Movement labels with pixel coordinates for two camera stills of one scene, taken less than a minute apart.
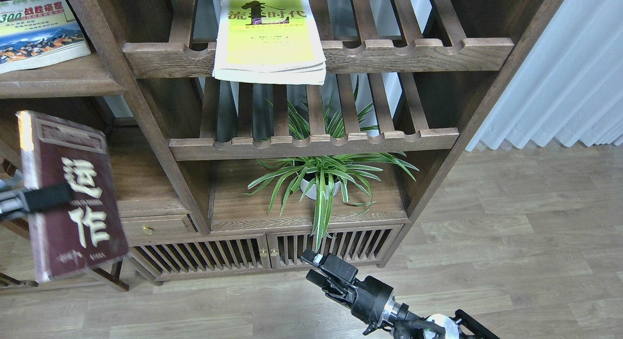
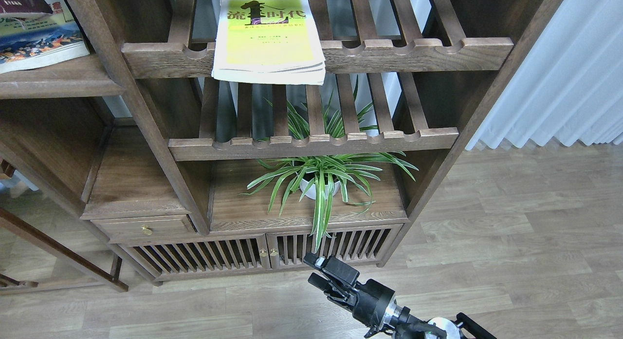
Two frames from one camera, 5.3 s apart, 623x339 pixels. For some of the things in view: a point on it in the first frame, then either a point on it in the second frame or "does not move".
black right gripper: (370, 299) does not move
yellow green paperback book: (269, 40) does not move
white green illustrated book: (38, 31) does not move
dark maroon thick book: (90, 234) to (25, 0)
